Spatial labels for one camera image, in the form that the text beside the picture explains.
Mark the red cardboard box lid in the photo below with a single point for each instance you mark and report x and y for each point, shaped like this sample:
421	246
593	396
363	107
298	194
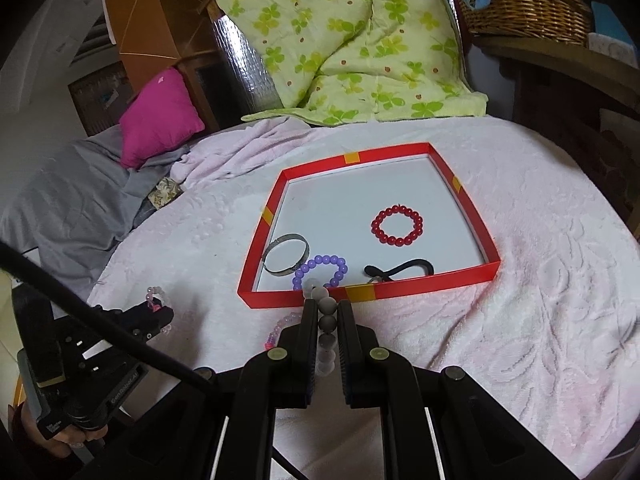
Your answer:
350	195

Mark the small patterned pouch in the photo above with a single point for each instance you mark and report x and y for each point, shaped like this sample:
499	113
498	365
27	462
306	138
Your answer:
164	192

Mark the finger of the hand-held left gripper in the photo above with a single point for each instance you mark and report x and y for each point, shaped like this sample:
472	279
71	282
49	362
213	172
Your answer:
145	322

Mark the white patterned box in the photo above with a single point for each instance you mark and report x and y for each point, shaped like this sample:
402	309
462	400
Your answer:
612	52

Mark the dark wicker cabinet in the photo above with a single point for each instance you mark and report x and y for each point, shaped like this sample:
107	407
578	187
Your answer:
97	97

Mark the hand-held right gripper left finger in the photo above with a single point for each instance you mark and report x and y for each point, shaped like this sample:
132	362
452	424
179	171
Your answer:
311	332

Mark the blue cardboard box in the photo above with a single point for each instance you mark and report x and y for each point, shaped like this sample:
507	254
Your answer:
610	22

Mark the silver bangle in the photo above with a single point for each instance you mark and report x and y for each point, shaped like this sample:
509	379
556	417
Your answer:
286	270

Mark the grey blanket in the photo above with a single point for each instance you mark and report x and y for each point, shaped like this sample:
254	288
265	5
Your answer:
65	195

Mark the person's left hand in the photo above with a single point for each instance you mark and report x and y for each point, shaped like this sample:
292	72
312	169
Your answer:
67	444

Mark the pale pink towel blanket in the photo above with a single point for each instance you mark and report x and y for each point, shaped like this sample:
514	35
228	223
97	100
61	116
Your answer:
525	285

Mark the green floral quilt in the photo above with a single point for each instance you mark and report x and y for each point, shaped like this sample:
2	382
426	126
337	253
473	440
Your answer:
350	35

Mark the magenta pillow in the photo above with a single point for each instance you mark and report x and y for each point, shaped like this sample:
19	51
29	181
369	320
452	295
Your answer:
157	117

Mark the wooden bench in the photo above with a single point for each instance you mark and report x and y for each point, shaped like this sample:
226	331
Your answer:
560	90

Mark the wicker basket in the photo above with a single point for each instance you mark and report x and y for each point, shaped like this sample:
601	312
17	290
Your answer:
525	10

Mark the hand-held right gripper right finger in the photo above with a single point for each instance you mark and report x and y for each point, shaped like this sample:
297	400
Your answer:
344	332

